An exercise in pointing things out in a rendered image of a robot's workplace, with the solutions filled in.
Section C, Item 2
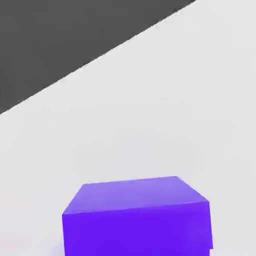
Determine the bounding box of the small purple cube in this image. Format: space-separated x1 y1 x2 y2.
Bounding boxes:
61 175 214 256

